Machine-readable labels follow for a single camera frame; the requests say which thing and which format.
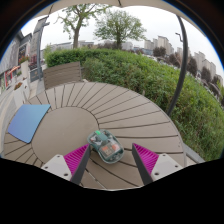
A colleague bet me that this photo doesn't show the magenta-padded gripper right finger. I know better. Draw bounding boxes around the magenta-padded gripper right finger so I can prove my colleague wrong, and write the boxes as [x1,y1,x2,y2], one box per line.
[131,142,184,186]

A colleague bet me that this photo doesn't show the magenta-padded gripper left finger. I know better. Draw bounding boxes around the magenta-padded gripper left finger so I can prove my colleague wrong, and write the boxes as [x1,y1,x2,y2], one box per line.
[41,143,92,186]

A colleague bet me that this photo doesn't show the transparent green computer mouse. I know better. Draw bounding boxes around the transparent green computer mouse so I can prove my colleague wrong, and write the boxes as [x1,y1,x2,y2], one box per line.
[87,129,125,165]

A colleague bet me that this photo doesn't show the blue square mouse pad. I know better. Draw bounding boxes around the blue square mouse pad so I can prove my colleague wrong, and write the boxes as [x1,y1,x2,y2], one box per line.
[7,103,52,144]

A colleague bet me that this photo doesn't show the white planter with red flowers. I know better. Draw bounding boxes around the white planter with red flowers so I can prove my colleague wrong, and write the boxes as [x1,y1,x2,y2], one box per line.
[19,56,31,79]
[13,81,29,108]

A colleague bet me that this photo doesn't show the brown slatted outdoor chair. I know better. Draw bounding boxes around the brown slatted outdoor chair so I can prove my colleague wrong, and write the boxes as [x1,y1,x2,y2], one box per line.
[42,60,84,90]

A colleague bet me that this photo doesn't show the dark curved umbrella pole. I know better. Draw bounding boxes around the dark curved umbrella pole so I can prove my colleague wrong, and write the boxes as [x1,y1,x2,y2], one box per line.
[165,14,189,118]

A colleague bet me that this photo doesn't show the grey street pole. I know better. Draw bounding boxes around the grey street pole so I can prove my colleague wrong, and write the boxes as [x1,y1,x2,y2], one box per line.
[36,21,51,81]

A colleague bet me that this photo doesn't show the grey storefront building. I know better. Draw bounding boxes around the grey storefront building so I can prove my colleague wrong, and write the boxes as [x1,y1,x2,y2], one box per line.
[0,29,34,98]

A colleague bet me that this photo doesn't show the tall grey sign pillar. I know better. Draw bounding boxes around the tall grey sign pillar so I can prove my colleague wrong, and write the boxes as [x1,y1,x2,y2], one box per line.
[29,16,49,83]

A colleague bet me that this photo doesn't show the distant high-rise buildings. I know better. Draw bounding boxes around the distant high-rise buildings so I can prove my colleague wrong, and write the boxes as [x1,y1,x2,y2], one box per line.
[46,34,224,98]

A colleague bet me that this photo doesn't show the slim sparse-leaved tree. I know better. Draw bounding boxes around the slim sparse-leaved tree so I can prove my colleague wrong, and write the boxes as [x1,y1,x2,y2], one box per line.
[56,3,108,50]

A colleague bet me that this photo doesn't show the round full-crowned tree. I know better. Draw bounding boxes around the round full-crowned tree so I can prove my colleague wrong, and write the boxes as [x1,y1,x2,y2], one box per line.
[93,9,148,50]

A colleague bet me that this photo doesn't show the beige patio umbrella canopy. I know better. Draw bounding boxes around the beige patio umbrella canopy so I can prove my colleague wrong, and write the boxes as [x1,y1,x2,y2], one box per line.
[39,0,188,19]

